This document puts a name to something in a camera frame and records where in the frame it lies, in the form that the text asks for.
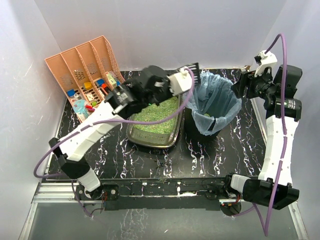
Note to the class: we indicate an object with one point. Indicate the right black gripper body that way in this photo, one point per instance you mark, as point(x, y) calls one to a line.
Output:
point(240, 85)

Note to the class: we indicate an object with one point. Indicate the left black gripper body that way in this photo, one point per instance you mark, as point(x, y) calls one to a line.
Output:
point(166, 90)

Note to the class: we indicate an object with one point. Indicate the black trash bin blue bag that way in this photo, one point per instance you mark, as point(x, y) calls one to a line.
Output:
point(213, 96)

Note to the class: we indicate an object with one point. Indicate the black slotted litter scoop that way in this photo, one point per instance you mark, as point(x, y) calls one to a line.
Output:
point(194, 67)

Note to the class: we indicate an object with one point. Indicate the dark green litter box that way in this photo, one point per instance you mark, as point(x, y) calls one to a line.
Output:
point(162, 135)

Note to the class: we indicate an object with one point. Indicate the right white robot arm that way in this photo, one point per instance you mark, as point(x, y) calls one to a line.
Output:
point(283, 112)

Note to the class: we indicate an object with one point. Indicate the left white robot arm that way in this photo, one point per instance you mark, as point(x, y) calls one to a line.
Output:
point(128, 98)

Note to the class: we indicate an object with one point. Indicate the green white eraser pack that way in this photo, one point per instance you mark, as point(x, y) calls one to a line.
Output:
point(112, 78)

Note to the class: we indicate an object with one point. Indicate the orange black highlighter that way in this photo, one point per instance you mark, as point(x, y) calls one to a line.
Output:
point(105, 87)

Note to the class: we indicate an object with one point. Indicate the yellow pencil sharpener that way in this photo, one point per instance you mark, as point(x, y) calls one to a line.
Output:
point(87, 86)

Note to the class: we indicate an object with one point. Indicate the red cap marker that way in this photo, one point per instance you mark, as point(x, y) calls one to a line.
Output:
point(89, 108)

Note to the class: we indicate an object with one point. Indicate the peach plastic file organizer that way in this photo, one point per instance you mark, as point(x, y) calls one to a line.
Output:
point(87, 62)

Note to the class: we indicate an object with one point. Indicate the light blue correction tape pack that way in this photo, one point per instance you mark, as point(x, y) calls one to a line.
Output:
point(80, 110)

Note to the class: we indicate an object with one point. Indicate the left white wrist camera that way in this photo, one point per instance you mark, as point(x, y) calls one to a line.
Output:
point(180, 82)

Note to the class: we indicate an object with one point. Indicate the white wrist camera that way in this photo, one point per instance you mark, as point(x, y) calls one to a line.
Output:
point(180, 82)
point(264, 60)

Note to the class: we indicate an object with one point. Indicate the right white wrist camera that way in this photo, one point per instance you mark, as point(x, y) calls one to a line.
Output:
point(264, 60)

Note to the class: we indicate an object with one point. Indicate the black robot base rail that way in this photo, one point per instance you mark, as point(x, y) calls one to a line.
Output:
point(161, 193)

